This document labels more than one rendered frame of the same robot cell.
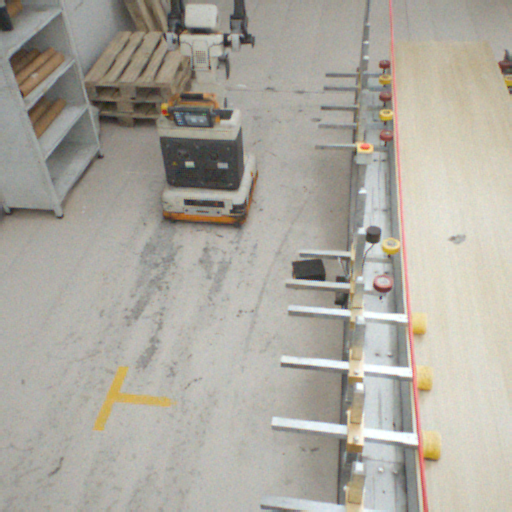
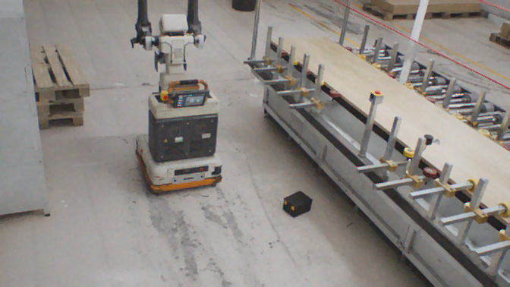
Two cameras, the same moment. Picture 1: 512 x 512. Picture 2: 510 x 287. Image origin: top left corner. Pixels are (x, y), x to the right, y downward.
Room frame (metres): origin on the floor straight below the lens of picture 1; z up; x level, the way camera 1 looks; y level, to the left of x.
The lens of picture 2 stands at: (0.14, 2.12, 2.55)
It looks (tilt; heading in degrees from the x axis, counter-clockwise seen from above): 30 degrees down; 323
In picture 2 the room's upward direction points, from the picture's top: 7 degrees clockwise
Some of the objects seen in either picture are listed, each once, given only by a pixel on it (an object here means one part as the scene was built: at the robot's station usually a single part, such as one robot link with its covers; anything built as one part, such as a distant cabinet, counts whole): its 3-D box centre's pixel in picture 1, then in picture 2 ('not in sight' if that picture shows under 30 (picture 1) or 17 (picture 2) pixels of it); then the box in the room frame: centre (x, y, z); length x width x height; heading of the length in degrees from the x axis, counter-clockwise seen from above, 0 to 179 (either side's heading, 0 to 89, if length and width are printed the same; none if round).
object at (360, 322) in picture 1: (355, 363); (470, 212); (1.24, -0.34, 0.93); 0.04 x 0.04 x 0.48; 79
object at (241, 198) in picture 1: (211, 184); (177, 157); (3.55, 0.31, 0.16); 0.67 x 0.64 x 0.25; 169
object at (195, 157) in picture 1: (203, 141); (182, 120); (3.46, 0.33, 0.59); 0.55 x 0.34 x 0.83; 79
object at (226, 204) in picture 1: (204, 202); (191, 170); (3.23, 0.35, 0.23); 0.41 x 0.02 x 0.08; 79
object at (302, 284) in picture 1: (335, 287); (403, 182); (1.71, -0.34, 0.84); 0.43 x 0.03 x 0.04; 79
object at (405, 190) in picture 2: not in sight; (401, 187); (1.76, -0.41, 0.75); 0.26 x 0.01 x 0.10; 169
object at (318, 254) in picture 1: (345, 256); (383, 166); (1.94, -0.42, 0.81); 0.43 x 0.03 x 0.04; 79
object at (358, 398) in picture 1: (354, 430); (504, 244); (0.99, -0.29, 0.90); 0.04 x 0.04 x 0.48; 79
